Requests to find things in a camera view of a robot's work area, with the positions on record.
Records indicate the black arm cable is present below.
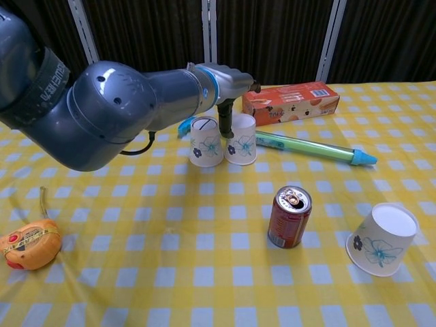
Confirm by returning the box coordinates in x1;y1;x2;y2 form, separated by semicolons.
121;131;156;157

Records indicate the orange tape measure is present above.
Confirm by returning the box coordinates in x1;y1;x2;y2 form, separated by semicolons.
0;186;63;272

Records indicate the paper cup with black line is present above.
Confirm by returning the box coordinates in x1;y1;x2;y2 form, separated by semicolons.
189;116;224;168

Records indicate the red soda can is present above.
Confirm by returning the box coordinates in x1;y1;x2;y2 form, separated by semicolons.
267;185;313;249

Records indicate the orange cardboard snack box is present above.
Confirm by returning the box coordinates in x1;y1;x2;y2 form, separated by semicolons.
241;80;341;127

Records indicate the white partition post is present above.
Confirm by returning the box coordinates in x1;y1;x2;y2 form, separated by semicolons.
201;0;219;65
67;0;100;65
316;0;347;84

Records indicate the black strap with text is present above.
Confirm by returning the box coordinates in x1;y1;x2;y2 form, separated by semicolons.
8;47;72;124

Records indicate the green blue water pump toy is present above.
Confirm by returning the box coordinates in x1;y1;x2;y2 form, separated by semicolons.
176;117;378;168

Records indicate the yellow white checked tablecloth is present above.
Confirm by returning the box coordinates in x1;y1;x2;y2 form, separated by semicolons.
0;80;436;327

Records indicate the white floral paper cup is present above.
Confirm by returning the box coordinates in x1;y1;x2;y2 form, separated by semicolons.
223;113;258;167
345;202;419;277

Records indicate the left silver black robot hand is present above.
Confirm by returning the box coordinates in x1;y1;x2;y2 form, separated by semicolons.
215;67;262;140

